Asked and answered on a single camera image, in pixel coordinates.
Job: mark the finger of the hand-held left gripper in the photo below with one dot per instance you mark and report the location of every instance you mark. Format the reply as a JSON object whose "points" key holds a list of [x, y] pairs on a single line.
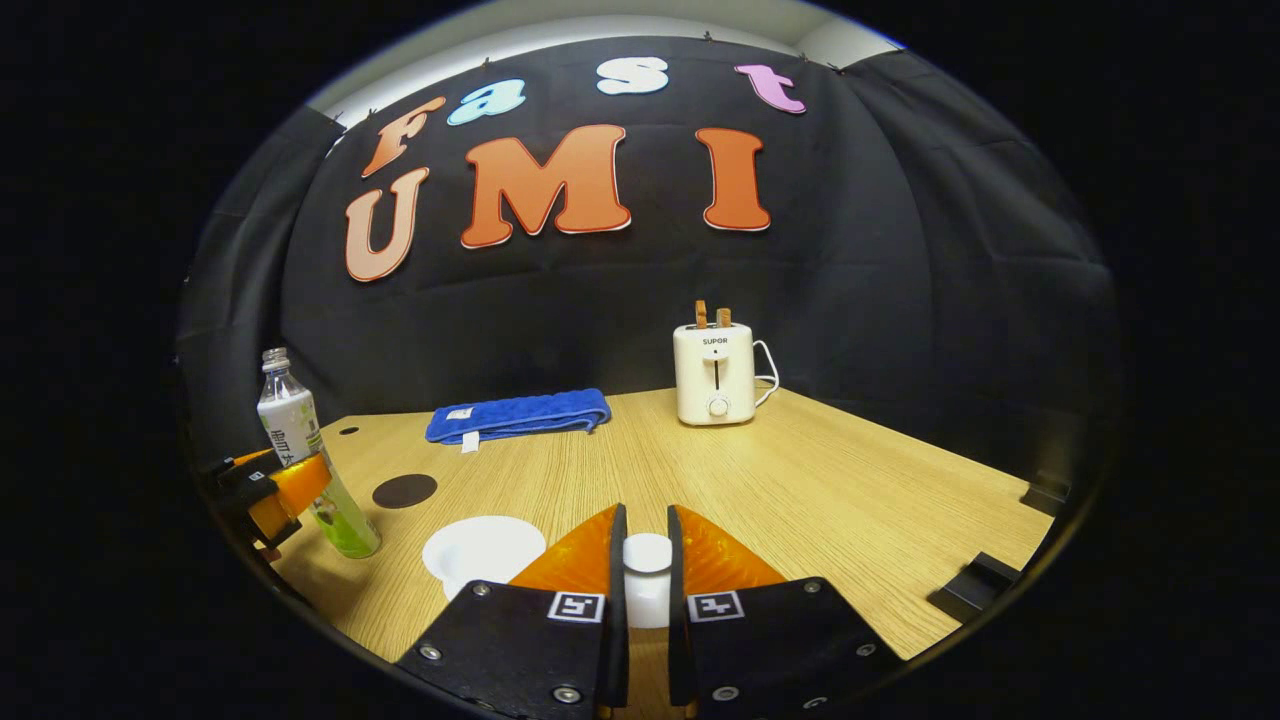
{"points": [[295, 490]]}

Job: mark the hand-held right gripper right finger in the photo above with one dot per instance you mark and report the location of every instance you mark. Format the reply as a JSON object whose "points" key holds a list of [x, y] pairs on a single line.
{"points": [[677, 600]]}

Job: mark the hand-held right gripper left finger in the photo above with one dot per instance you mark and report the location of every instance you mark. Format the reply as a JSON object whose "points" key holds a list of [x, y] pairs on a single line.
{"points": [[618, 600]]}

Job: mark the white teacup lid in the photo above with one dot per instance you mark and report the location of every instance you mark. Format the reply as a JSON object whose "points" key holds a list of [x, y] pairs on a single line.
{"points": [[647, 570]]}

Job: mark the clear water bottle green label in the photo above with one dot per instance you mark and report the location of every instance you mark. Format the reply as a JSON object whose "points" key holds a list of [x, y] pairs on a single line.
{"points": [[288, 410]]}

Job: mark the dark round coaster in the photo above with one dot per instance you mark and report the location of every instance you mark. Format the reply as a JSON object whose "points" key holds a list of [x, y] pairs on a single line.
{"points": [[405, 491]]}

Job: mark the white teacup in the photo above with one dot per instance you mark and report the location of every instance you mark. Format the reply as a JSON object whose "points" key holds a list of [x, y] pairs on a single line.
{"points": [[483, 548]]}

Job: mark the blue folded towel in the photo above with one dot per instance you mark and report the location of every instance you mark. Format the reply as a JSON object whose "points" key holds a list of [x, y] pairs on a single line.
{"points": [[520, 413]]}

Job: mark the cream toaster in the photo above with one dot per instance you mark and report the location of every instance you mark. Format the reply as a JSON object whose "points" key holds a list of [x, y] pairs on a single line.
{"points": [[713, 375]]}

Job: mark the black table clamp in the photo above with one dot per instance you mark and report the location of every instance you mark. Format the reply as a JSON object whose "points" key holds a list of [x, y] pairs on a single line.
{"points": [[1046, 493], [975, 588]]}

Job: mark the black backdrop cloth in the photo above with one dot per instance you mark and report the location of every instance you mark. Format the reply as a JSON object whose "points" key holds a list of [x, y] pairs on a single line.
{"points": [[600, 300]]}

